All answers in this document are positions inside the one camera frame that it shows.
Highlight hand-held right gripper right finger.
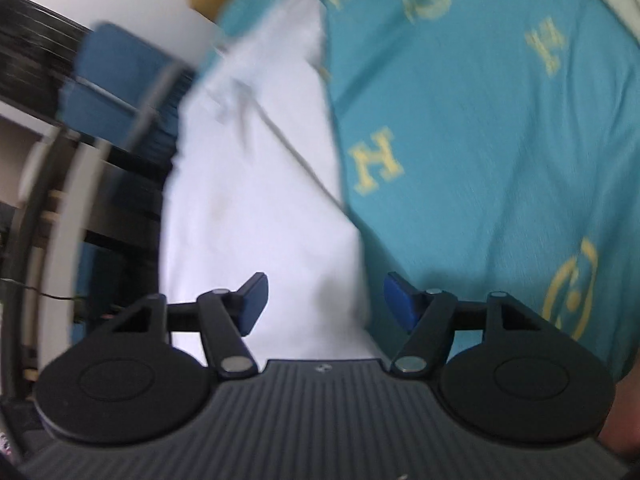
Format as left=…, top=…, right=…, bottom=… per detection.
left=383, top=272, right=566, bottom=378

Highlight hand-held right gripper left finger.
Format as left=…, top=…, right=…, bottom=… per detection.
left=104, top=272, right=271, bottom=378

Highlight white shirt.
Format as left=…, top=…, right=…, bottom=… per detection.
left=159, top=0, right=396, bottom=368

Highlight teal printed bed sheet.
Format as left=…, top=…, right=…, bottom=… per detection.
left=196, top=0, right=640, bottom=384

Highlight blue folding chair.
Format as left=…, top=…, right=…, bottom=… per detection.
left=56, top=20, right=197, bottom=161

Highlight black slatted furniture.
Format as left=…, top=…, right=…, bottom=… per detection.
left=0, top=0, right=196, bottom=281

